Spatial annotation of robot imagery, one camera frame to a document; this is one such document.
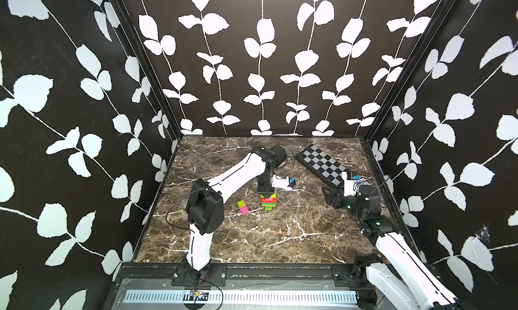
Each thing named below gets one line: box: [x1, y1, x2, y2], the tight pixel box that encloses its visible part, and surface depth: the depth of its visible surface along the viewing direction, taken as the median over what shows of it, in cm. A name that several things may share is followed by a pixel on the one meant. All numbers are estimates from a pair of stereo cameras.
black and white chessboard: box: [295, 144, 349, 189], surface depth 108 cm
